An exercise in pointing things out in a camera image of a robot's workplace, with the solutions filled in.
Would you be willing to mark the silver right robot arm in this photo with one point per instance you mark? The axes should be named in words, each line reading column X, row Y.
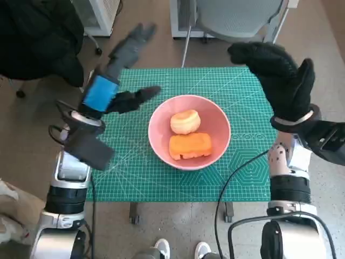
column 291, row 189

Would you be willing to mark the office chair base with casters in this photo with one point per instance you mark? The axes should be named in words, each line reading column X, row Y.
column 98, row 50

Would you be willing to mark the green cutting mat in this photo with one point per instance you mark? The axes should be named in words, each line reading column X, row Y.
column 140, row 186

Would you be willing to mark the pink bowl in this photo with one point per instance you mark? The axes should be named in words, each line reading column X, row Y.
column 188, row 162

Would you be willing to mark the white shoe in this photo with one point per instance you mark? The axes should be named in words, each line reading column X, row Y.
column 162, row 248
column 202, row 249

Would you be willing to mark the rectangular orange bread loaf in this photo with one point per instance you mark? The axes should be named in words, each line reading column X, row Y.
column 190, row 147

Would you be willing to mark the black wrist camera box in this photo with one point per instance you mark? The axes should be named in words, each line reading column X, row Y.
column 328, row 140
column 89, row 151

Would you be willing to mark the round bread bun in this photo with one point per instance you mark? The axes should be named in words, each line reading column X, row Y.
column 185, row 121

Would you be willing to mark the black table leg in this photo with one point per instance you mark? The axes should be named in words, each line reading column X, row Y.
column 134, row 213
column 229, row 213

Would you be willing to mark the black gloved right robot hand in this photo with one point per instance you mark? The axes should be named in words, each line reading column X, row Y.
column 285, row 86

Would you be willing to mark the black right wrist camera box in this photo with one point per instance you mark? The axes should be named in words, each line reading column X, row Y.
column 328, row 140

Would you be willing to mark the white vented cabinet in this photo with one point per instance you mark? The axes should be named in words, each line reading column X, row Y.
column 180, row 16
column 102, row 16

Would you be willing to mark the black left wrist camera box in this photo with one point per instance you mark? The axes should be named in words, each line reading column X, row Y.
column 89, row 151

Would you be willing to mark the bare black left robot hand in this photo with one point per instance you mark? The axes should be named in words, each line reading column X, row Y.
column 101, row 91

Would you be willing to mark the grey mesh chair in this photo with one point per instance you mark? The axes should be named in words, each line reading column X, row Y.
column 237, row 19

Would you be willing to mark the white metal rod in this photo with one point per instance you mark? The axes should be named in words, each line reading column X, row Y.
column 280, row 27
column 186, row 48

